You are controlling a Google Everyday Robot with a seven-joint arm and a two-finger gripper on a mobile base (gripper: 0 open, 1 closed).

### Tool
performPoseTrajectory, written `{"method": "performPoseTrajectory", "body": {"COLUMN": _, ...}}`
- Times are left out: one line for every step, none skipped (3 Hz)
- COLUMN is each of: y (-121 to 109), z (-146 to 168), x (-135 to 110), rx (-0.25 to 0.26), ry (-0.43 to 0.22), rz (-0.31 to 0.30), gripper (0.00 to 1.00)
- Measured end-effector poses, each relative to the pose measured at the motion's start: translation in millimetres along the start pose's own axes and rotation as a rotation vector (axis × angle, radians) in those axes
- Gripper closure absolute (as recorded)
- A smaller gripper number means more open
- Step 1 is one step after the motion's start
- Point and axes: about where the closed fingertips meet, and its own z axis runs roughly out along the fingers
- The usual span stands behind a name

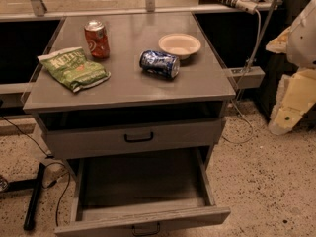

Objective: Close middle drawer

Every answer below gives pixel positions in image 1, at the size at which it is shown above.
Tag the grey top drawer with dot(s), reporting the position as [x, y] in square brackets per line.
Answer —
[133, 138]

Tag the blue soda can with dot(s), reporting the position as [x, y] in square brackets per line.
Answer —
[159, 63]

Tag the white paper bowl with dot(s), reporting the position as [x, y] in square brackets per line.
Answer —
[181, 45]

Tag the grey drawer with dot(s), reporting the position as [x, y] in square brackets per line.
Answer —
[133, 138]
[142, 195]

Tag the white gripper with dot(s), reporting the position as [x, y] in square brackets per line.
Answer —
[303, 39]

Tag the orange soda can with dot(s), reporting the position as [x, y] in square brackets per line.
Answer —
[97, 39]

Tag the grey mounting box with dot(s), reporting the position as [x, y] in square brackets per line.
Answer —
[241, 80]

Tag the black floor stand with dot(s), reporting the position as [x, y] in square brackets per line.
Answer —
[33, 184]

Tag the grey drawer cabinet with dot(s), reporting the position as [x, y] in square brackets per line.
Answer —
[130, 96]

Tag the green chip bag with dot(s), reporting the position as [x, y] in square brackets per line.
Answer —
[71, 68]

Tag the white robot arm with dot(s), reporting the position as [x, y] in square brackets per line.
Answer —
[307, 18]

